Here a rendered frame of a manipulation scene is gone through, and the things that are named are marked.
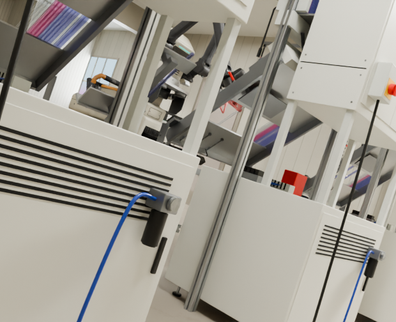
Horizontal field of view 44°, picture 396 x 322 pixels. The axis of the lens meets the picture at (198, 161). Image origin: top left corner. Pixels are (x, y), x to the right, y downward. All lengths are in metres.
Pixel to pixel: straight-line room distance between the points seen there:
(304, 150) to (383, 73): 5.03
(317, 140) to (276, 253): 5.04
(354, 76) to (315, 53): 0.22
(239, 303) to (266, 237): 0.29
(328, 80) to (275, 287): 0.85
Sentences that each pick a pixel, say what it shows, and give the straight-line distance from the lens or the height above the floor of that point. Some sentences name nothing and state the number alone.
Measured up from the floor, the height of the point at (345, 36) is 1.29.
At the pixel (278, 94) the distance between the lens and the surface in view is 2.50.
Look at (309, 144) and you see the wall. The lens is 7.01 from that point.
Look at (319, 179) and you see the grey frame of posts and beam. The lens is 2.76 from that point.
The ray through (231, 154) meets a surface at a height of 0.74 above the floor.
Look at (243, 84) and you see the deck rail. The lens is 2.29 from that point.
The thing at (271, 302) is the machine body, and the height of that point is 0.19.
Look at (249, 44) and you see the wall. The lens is 8.36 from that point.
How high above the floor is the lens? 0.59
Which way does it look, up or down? 1 degrees up
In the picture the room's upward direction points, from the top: 19 degrees clockwise
